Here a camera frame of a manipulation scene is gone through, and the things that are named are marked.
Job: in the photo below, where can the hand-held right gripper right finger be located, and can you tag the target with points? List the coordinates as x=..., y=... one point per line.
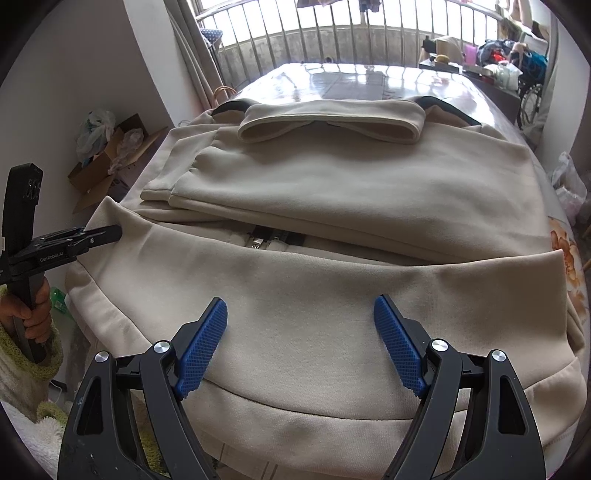
x=399, y=348

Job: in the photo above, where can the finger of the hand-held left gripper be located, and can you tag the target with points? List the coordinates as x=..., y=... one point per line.
x=69, y=247

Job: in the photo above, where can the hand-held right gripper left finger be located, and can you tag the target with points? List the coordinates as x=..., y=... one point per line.
x=203, y=350

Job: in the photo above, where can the cream zip jacket black stripes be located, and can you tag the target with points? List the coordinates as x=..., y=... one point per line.
x=346, y=184

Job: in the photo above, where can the person's left forearm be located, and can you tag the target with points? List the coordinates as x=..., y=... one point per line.
x=18, y=378

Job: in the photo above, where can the pile of colourful clothes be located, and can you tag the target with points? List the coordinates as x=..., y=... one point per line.
x=508, y=53

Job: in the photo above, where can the hanging brown grey clothes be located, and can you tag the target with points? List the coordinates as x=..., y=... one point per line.
x=337, y=4

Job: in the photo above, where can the person's left hand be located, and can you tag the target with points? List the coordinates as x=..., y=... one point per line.
x=42, y=318

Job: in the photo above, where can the open cardboard box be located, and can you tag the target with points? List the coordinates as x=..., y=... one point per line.
x=92, y=180

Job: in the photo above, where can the white green plastic bag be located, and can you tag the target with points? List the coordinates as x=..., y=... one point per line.
x=94, y=134

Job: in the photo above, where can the crumpled clear plastic wrap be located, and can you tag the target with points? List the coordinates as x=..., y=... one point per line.
x=127, y=150

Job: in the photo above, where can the grey window curtain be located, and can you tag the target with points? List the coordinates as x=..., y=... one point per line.
x=194, y=60

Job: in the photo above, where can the translucent plastic bag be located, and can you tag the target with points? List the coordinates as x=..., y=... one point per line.
x=568, y=184

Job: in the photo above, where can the blue dotted cloth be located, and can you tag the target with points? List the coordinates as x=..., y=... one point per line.
x=210, y=39

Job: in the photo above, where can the dark side table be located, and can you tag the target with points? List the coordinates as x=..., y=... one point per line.
x=498, y=99

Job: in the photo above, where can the wheelchair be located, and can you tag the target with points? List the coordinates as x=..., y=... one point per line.
x=531, y=104

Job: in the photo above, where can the yellow fruit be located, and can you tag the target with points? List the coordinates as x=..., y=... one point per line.
x=443, y=58

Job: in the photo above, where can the white plastic jug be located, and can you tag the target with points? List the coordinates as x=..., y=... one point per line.
x=507, y=74

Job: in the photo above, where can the brown paper bag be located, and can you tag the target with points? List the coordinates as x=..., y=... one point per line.
x=445, y=46

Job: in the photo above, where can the metal balcony railing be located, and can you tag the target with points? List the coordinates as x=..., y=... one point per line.
x=323, y=41

